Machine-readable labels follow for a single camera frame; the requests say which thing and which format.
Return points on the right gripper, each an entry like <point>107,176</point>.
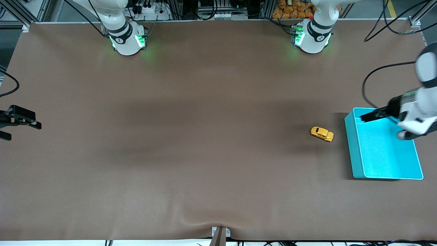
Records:
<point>6,118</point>

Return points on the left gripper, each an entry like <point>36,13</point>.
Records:
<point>393,105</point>

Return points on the teal plastic bin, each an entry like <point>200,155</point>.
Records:
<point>382,157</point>

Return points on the yellow toy beetle car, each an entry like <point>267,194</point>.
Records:
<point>321,134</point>

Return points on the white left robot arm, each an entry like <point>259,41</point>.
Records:
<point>312,37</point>

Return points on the orange packaged items heap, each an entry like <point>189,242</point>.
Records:
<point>290,12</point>

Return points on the brown table mat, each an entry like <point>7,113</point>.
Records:
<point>218,136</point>

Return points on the white power strip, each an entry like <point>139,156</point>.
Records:
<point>150,9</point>

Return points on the aluminium corner bracket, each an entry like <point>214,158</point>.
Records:
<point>414,22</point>
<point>26,28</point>

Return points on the metal table edge bracket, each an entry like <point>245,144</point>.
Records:
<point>220,237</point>

